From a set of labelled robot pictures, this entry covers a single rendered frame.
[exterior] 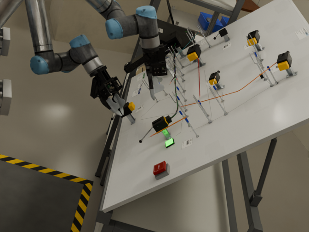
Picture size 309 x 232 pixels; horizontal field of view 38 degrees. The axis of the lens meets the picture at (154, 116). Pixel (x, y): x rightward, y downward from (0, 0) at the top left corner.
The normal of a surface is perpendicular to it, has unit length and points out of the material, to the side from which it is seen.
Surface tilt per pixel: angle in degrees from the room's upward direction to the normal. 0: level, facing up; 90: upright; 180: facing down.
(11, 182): 0
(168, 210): 0
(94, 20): 90
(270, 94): 50
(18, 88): 0
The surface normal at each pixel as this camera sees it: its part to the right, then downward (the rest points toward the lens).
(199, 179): 0.32, -0.80
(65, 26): 0.25, 0.58
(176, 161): -0.52, -0.74
